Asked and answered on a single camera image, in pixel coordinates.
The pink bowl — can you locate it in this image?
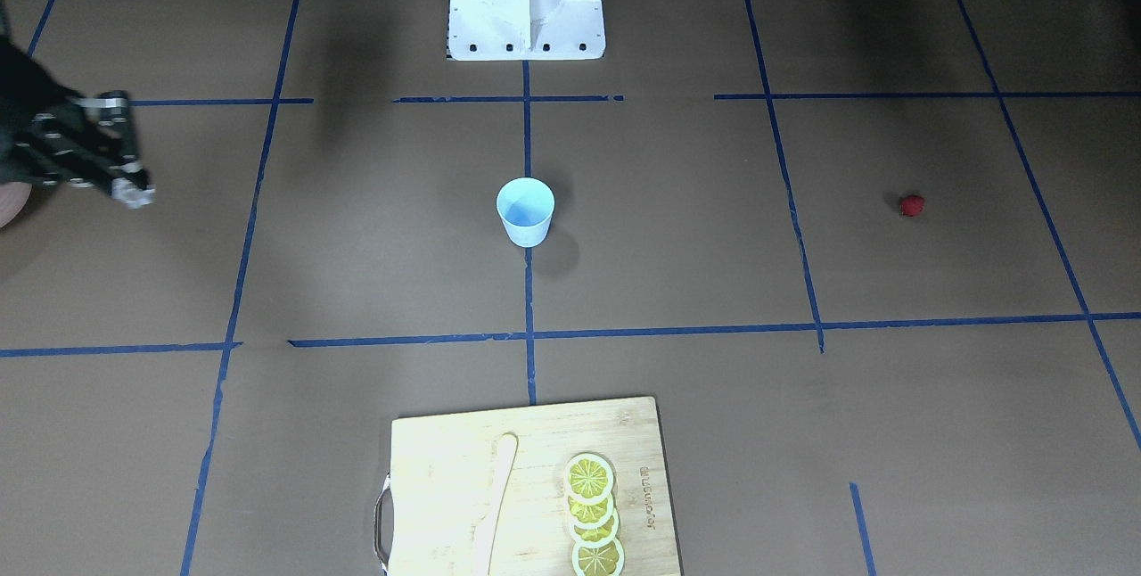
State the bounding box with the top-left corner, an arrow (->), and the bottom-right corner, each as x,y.
0,182 -> 33,229

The light blue paper cup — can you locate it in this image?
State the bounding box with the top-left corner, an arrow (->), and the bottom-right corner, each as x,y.
496,177 -> 555,248

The wooden cutting board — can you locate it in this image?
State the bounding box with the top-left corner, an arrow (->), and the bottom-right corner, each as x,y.
374,396 -> 682,575

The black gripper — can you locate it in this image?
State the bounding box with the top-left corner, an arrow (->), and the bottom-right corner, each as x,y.
1,34 -> 155,208

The red strawberry on table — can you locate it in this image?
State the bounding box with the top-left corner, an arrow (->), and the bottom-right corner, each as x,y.
898,194 -> 926,218

